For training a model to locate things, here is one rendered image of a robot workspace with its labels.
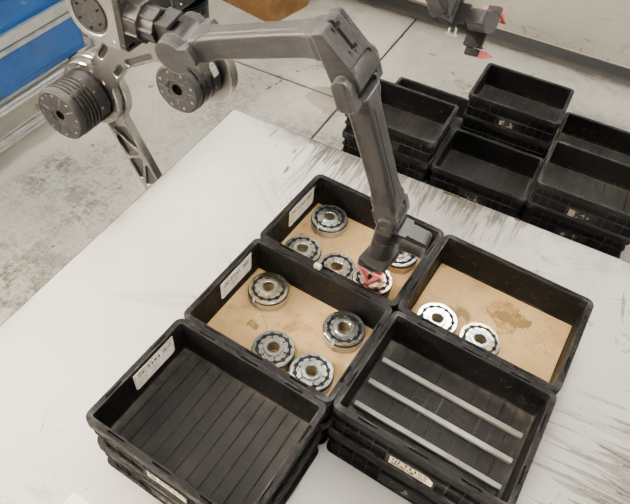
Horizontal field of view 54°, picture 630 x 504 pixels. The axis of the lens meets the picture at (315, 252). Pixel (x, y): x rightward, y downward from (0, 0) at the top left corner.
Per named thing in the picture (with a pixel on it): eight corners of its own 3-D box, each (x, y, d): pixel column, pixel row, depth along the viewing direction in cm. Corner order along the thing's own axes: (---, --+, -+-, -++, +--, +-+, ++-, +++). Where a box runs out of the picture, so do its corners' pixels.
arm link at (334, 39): (362, -5, 99) (333, 33, 94) (386, 65, 108) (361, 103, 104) (175, 11, 124) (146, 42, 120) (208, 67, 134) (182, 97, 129)
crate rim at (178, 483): (83, 422, 124) (81, 417, 122) (181, 321, 141) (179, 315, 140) (244, 537, 112) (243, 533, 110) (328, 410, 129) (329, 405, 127)
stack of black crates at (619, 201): (500, 259, 263) (536, 181, 229) (519, 216, 281) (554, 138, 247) (594, 297, 252) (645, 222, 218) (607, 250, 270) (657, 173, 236)
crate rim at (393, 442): (329, 410, 129) (330, 405, 127) (393, 314, 147) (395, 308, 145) (508, 518, 117) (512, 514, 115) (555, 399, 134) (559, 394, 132)
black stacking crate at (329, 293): (186, 343, 149) (181, 316, 140) (257, 266, 166) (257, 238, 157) (325, 429, 137) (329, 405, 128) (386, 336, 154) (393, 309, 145)
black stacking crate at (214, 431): (94, 442, 131) (83, 418, 123) (185, 344, 148) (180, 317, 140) (245, 550, 119) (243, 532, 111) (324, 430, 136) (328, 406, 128)
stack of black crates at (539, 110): (444, 172, 297) (468, 94, 263) (464, 139, 315) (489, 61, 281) (525, 203, 287) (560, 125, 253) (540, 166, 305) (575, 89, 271)
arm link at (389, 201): (352, 40, 108) (323, 80, 103) (381, 43, 105) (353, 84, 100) (392, 200, 140) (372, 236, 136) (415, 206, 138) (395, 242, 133)
